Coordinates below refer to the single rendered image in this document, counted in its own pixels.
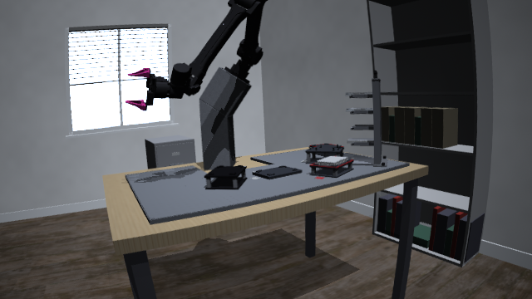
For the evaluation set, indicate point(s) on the white well plate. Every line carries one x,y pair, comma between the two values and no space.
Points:
332,160

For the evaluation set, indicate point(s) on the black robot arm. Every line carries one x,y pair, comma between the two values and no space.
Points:
248,50

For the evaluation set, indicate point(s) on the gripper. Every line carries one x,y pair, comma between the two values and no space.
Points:
158,89

